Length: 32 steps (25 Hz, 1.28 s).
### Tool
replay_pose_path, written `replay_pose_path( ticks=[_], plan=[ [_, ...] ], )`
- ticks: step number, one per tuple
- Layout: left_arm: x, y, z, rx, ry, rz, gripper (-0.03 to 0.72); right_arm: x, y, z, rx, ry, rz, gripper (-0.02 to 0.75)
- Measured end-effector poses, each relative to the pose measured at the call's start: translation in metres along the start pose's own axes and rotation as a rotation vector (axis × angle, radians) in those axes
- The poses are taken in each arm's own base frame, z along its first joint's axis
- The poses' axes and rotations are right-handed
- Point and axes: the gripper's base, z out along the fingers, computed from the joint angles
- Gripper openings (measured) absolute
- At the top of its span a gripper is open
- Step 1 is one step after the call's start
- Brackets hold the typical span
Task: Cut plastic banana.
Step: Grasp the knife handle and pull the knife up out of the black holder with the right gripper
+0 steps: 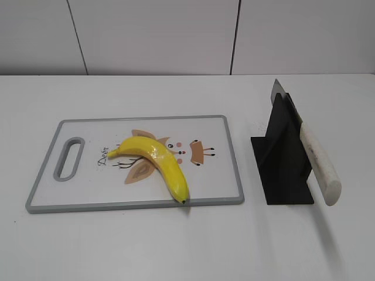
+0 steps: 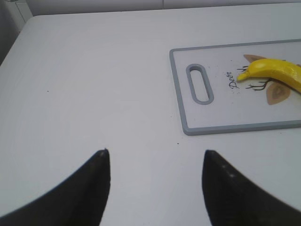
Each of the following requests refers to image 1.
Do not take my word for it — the white-handled kitchen knife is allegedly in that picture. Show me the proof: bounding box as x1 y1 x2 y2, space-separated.
271 79 342 206

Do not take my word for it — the yellow plastic banana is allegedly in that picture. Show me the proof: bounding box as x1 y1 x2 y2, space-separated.
107 136 189 204

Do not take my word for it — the white grey-rimmed cutting board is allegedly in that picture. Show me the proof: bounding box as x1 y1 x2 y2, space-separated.
25 115 244 214

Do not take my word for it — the black knife stand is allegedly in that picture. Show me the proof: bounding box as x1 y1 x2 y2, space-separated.
251 93 314 205

